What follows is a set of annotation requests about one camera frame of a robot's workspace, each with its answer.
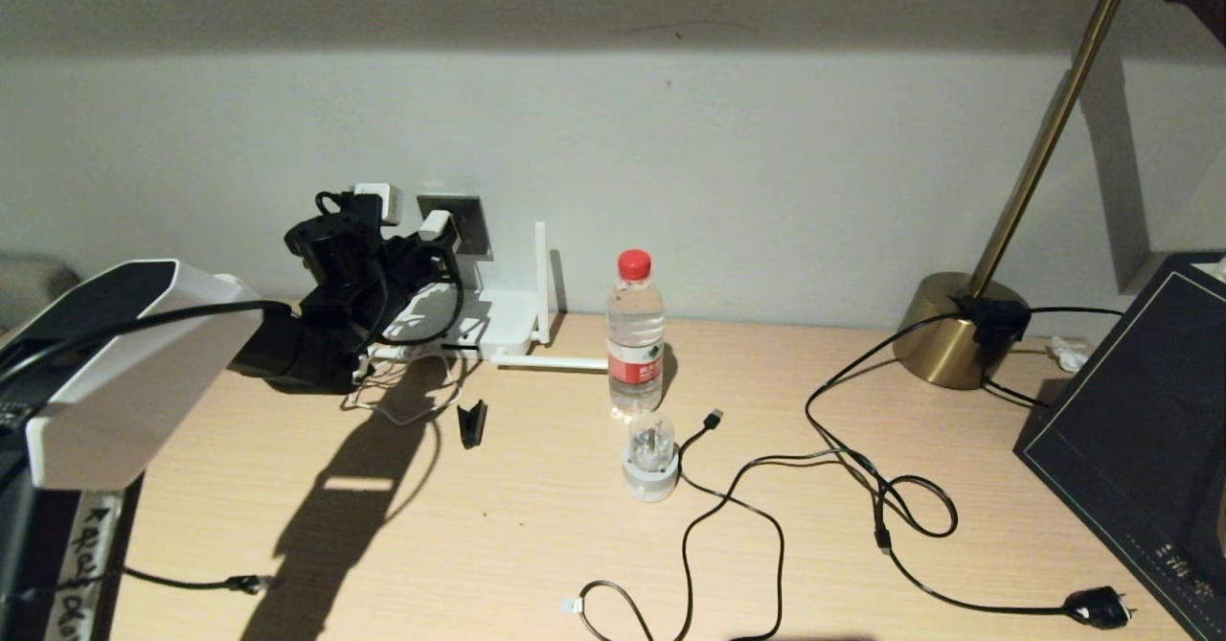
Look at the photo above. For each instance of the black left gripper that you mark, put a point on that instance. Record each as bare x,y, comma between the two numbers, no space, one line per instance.
417,277

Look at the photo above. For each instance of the white power adapter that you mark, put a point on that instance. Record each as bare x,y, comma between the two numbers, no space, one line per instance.
435,225

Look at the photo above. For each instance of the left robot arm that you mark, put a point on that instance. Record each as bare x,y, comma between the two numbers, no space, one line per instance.
115,382

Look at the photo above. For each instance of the white charger plug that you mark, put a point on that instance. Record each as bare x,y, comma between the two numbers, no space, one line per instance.
385,202

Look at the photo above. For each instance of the white router with antennas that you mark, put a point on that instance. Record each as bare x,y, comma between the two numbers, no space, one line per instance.
539,282

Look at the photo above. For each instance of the small black clip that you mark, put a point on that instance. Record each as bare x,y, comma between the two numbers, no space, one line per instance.
471,423

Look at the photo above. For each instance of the red capped water bottle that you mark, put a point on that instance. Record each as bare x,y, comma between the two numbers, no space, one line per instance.
635,334

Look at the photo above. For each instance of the clear dome grey base gadget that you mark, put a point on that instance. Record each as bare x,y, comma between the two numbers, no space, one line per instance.
650,473

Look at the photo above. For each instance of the grey cushion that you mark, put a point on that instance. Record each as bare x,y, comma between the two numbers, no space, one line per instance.
34,282

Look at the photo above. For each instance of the gold desk lamp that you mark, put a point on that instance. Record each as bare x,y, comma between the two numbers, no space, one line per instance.
943,344

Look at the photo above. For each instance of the black box on lamp base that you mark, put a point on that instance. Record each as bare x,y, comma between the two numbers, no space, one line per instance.
991,320

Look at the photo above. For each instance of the crumpled white tissue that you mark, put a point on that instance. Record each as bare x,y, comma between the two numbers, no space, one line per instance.
1065,354

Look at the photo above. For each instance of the grey wall socket plate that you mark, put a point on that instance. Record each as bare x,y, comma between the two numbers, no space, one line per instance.
473,224

